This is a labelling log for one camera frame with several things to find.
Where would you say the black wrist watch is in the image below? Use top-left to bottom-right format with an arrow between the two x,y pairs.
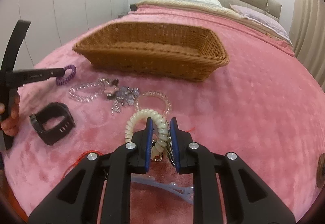
29,102 -> 76,146

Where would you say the white wardrobe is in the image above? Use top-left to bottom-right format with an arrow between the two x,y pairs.
1,0 -> 128,69

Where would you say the silver flower charm jewelry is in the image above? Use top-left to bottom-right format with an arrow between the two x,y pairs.
107,86 -> 140,113

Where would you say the lilac pillow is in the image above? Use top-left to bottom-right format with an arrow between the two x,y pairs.
230,5 -> 292,44

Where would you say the brown wicker basket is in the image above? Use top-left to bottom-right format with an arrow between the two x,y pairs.
73,21 -> 230,82

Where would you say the clear crystal bead bracelet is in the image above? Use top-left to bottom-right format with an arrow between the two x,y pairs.
68,77 -> 110,104

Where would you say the beige curtain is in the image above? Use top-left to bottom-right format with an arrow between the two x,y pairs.
289,0 -> 324,88

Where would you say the pink plush blanket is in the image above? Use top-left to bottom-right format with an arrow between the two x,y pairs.
3,5 -> 324,220

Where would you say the light blue plastic headband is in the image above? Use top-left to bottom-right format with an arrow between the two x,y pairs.
131,175 -> 194,205

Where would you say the beige quilt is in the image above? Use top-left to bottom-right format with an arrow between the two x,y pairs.
136,0 -> 292,45

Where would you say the white spiral hair tie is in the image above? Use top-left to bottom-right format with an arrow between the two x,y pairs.
124,109 -> 170,161

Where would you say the purple spiral hair tie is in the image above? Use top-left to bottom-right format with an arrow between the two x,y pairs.
55,64 -> 77,86

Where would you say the dark bag on nightstand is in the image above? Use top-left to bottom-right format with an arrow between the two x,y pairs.
129,4 -> 138,12

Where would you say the left hand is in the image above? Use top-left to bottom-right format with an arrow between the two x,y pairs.
1,94 -> 20,136

